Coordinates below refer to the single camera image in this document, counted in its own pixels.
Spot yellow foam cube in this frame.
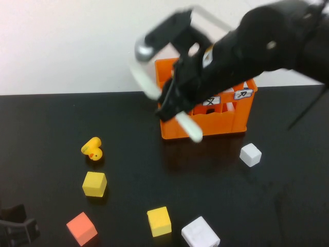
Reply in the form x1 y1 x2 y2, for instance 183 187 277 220
147 206 172 238
81 171 107 198

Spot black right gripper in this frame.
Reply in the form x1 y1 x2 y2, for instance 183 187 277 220
155 35 248 122

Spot orange plastic cutlery holder crate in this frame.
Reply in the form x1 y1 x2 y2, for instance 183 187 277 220
155 58 259 140

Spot black zip tie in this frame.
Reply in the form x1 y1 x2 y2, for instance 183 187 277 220
287 87 329 130

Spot white label fork character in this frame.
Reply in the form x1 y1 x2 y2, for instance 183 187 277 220
203 95 222 107

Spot yellow rubber duck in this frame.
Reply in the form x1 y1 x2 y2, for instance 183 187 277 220
80 136 103 162

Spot cream white plastic knife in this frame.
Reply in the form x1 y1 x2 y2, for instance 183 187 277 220
130 63 204 144

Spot white label knife character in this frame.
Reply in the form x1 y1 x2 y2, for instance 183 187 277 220
233 89 254 100

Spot salmon orange foam cube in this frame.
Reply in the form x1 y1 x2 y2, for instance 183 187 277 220
66 211 98 246

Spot large white foam cube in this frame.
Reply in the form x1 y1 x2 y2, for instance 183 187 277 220
181 216 221 247

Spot small white foam cube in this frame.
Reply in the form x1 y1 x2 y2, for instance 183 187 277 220
239 143 262 168

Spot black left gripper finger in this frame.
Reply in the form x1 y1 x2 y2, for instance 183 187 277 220
0 218 41 247
0 204 27 222

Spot pale pink plastic knife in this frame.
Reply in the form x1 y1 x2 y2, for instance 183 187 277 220
222 86 237 114

